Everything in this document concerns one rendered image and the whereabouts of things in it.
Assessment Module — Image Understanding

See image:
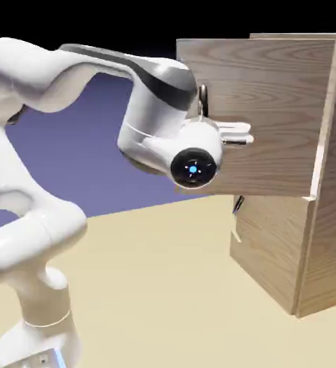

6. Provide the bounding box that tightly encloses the large wood cabinet door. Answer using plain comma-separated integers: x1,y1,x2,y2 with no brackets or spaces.
175,37,336,198

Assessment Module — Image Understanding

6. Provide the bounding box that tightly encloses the small wood cabinet door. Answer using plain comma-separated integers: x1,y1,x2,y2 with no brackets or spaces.
230,194,316,316

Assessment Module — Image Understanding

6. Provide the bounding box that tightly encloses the curved metal handle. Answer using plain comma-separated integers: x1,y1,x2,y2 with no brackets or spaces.
197,83,211,119
231,194,246,244

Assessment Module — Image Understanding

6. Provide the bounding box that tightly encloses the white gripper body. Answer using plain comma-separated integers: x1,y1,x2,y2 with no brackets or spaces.
214,120,256,147

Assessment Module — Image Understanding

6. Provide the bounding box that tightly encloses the light wood cabinet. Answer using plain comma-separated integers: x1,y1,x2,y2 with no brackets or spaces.
229,32,336,319

